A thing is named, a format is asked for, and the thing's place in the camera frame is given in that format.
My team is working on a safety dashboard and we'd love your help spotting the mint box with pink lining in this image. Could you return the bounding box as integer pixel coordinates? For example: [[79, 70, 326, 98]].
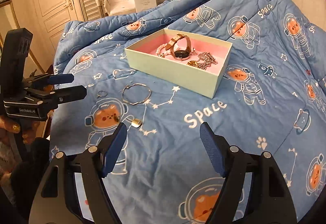
[[124, 29, 233, 99]]

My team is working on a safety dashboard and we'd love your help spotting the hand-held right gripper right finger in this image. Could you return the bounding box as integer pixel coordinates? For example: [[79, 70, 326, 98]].
[[199, 121, 298, 224]]

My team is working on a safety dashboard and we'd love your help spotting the large silver hoop earring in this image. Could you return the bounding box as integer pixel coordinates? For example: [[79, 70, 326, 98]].
[[122, 83, 152, 105]]

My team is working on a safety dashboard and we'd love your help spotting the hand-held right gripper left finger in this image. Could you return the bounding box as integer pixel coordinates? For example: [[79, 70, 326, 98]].
[[32, 122, 128, 224]]

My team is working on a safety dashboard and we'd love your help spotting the metal chain necklace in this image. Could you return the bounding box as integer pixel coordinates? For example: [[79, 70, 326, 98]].
[[187, 47, 219, 70]]

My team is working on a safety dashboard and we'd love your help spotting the rose gold wristwatch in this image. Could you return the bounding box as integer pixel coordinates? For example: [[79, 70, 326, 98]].
[[165, 32, 198, 61]]

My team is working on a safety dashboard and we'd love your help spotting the white pearl bracelet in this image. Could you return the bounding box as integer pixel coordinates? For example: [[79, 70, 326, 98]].
[[155, 43, 172, 58]]

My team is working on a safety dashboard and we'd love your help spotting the person's left hand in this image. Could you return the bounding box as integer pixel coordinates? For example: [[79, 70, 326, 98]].
[[0, 115, 33, 145]]

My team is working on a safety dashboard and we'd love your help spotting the blue astronaut bear printed blanket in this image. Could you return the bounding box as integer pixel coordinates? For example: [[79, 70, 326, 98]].
[[50, 0, 326, 224]]

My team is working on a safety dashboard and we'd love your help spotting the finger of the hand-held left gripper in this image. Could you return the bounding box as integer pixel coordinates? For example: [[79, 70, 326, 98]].
[[24, 85, 87, 110], [23, 73, 75, 86]]

